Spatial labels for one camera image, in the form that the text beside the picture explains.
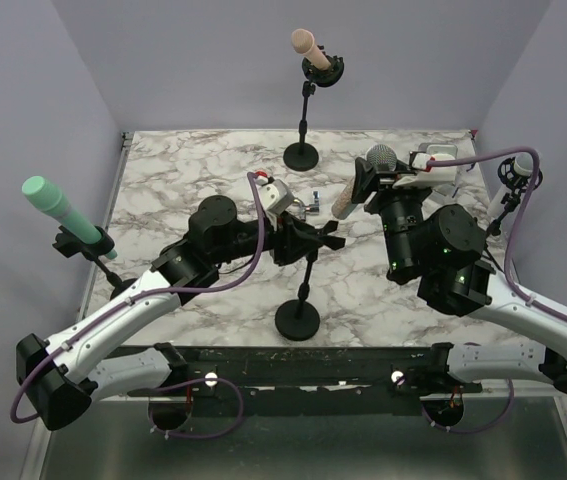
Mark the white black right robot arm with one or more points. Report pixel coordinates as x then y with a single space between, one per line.
444 253

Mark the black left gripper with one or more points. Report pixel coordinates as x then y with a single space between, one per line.
293 238

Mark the black clip microphone stand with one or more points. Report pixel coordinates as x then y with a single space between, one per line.
298 320

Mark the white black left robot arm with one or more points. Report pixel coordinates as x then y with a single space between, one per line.
64 374

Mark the black ring-clip microphone stand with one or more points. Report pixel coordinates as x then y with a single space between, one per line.
69 244

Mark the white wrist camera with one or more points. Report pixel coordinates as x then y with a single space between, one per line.
275 196
408 179

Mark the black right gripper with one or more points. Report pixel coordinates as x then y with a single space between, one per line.
366 181

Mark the glitter microphone silver mesh head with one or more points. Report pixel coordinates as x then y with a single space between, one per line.
360 186

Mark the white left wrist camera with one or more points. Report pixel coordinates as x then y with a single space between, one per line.
275 196

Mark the clear plastic packet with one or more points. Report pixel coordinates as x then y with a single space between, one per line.
442 179

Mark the mint green microphone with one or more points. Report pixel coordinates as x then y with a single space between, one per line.
50 200

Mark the chrome metal pipe fitting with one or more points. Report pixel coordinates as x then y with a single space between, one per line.
303 209

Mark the pink microphone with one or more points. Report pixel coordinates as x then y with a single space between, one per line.
304 43

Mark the black shock mount tripod stand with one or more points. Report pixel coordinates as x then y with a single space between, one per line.
510 185

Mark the black mounting rail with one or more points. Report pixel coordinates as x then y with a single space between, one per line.
306 381

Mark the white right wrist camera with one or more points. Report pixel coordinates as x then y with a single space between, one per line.
408 179

